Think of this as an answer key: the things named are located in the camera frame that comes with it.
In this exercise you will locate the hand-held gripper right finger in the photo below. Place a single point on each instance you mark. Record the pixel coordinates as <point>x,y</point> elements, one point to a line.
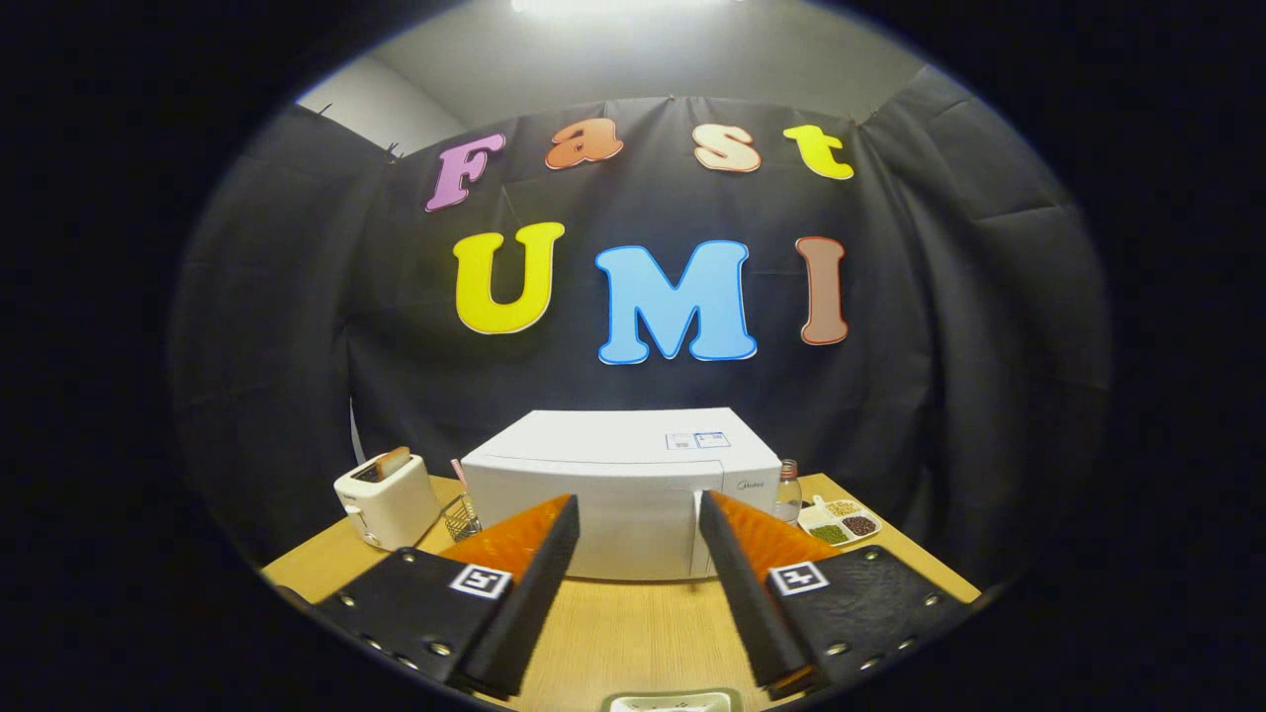
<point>742,603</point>

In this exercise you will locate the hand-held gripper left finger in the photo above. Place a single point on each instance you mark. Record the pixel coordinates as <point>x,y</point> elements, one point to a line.
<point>534,603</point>

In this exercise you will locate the white microwave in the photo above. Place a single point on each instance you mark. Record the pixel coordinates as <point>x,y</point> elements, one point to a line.
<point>613,445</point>

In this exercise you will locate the clear plastic bottle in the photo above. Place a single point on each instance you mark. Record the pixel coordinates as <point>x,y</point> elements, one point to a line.
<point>787,499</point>

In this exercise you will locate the white plate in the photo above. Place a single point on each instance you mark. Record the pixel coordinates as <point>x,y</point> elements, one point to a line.
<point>673,703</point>

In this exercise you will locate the white divided bean dish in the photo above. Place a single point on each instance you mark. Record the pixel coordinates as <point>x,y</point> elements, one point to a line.
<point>841,524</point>

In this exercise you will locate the pink striped straw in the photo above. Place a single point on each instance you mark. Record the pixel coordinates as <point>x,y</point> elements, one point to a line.
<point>460,480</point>

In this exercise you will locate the white toaster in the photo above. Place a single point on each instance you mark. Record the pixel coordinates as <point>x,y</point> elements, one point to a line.
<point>391,509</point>

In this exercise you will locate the toast slice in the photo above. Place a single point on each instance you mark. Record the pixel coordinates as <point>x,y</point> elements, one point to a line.
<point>394,462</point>

